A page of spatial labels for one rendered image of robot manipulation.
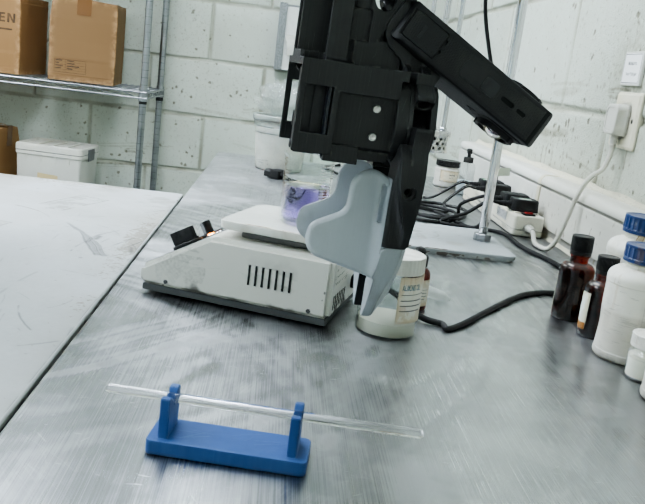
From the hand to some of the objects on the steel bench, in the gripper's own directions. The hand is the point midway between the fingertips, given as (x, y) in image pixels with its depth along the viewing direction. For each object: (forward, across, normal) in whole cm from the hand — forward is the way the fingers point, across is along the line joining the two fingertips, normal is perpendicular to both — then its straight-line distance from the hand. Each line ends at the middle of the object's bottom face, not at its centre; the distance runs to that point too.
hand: (375, 291), depth 50 cm
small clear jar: (+10, -15, +31) cm, 36 cm away
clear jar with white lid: (+11, -24, +8) cm, 27 cm away
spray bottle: (+10, -126, +51) cm, 136 cm away
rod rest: (+11, +2, -8) cm, 14 cm away
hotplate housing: (+11, -32, -4) cm, 34 cm away
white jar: (+10, -137, +50) cm, 146 cm away
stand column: (+9, -68, +34) cm, 77 cm away
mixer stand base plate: (+11, -70, +22) cm, 74 cm away
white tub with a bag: (+12, -136, +8) cm, 137 cm away
